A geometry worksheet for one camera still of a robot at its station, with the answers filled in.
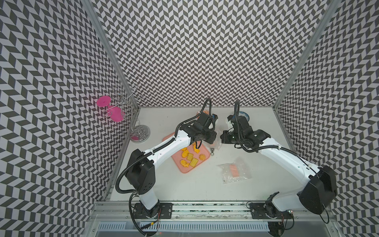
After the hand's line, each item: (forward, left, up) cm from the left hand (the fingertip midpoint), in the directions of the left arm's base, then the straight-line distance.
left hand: (213, 137), depth 82 cm
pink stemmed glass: (+13, +57, +6) cm, 59 cm away
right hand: (-2, -4, 0) cm, 4 cm away
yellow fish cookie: (-9, +17, -16) cm, 25 cm away
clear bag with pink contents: (-13, -15, -16) cm, 25 cm away
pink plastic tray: (-12, +9, +9) cm, 18 cm away
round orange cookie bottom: (-4, +6, -16) cm, 18 cm away
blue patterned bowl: (+28, -25, -12) cm, 39 cm away
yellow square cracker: (-4, +14, -16) cm, 21 cm away
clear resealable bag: (-8, -1, +7) cm, 11 cm away
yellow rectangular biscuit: (-8, +11, -16) cm, 21 cm away
